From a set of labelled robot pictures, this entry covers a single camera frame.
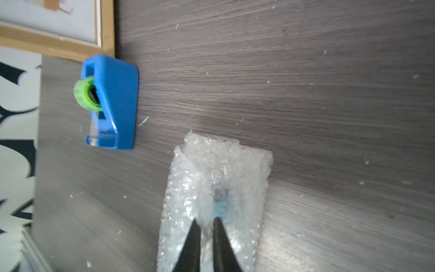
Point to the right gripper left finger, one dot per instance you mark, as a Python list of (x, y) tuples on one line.
[(190, 256)]

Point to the blue liquid bottle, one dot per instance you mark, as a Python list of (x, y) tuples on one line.
[(221, 209)]

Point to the blue tape dispenser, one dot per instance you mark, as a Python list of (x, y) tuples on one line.
[(108, 90)]

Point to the wooden picture frame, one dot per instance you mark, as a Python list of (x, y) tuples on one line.
[(72, 30)]

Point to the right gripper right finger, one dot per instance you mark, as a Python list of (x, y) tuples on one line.
[(224, 259)]

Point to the clear bubble wrap sheet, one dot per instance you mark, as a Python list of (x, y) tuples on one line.
[(205, 169)]

